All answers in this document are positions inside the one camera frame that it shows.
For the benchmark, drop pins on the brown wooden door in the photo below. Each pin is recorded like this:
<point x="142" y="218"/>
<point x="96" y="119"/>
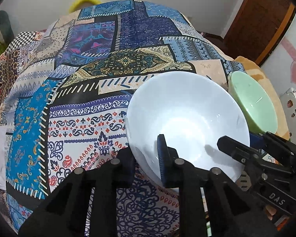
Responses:
<point x="258" y="28"/>

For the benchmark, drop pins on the patchwork patterned bedspread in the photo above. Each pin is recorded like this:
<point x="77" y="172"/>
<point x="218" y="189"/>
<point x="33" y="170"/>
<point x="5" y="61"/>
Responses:
<point x="64" y="91"/>

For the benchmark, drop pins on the yellow curved tube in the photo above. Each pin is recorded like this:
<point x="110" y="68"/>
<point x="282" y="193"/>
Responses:
<point x="80" y="4"/>

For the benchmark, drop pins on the right hand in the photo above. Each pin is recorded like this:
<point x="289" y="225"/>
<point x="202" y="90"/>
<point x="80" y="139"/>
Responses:
<point x="270" y="211"/>

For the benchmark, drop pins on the mint green bowl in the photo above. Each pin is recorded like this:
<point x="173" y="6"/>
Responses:
<point x="254" y="102"/>

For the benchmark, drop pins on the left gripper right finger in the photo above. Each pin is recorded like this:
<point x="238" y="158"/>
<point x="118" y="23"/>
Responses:
<point x="166" y="156"/>

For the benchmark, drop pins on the white bowl with dark spots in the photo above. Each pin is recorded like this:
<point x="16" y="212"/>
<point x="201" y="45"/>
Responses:
<point x="192" y="112"/>

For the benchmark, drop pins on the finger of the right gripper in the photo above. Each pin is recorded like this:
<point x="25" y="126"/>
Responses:
<point x="277" y="146"/>
<point x="238" y="151"/>

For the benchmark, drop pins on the grey plush toy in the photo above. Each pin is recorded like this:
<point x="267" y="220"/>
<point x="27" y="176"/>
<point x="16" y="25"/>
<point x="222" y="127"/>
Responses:
<point x="6" y="33"/>

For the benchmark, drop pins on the white stickered suitcase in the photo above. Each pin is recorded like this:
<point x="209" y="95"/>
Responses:
<point x="288" y="101"/>

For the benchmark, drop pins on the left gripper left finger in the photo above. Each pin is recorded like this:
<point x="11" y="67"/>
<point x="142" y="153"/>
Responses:
<point x="126" y="168"/>

